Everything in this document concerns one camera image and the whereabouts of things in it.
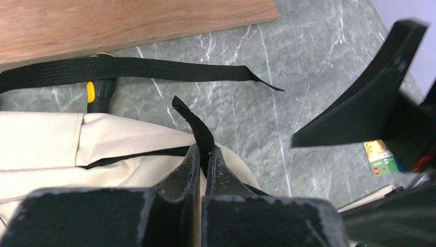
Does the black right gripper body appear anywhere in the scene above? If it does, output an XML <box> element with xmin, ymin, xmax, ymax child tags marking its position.
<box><xmin>342</xmin><ymin>88</ymin><xmax>435</xmax><ymax>246</ymax></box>

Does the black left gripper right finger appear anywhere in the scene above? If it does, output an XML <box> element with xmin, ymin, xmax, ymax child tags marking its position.
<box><xmin>201</xmin><ymin>147</ymin><xmax>349</xmax><ymax>246</ymax></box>

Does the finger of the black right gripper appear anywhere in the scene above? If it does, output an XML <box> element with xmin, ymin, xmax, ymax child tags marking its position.
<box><xmin>291</xmin><ymin>19</ymin><xmax>429</xmax><ymax>148</ymax></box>

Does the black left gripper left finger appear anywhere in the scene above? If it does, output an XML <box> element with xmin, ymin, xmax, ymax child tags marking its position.
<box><xmin>1</xmin><ymin>145</ymin><xmax>200</xmax><ymax>246</ymax></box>

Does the beige canvas backpack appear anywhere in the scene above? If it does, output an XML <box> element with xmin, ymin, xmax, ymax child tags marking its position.
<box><xmin>0</xmin><ymin>56</ymin><xmax>397</xmax><ymax>226</ymax></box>

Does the yellow banana toy pack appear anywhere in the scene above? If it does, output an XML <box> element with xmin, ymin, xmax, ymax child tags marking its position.
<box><xmin>363</xmin><ymin>139</ymin><xmax>398</xmax><ymax>177</ymax></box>

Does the blue eraser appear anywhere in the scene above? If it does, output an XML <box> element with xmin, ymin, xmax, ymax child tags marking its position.
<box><xmin>396</xmin><ymin>163</ymin><xmax>407</xmax><ymax>173</ymax></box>

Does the wooden base board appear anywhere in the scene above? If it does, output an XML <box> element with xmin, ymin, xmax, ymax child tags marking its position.
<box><xmin>1</xmin><ymin>1</ymin><xmax>279</xmax><ymax>69</ymax></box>

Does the yellow black tool handle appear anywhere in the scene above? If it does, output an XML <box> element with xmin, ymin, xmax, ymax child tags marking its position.
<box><xmin>86</xmin><ymin>52</ymin><xmax>117</xmax><ymax>114</ymax></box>

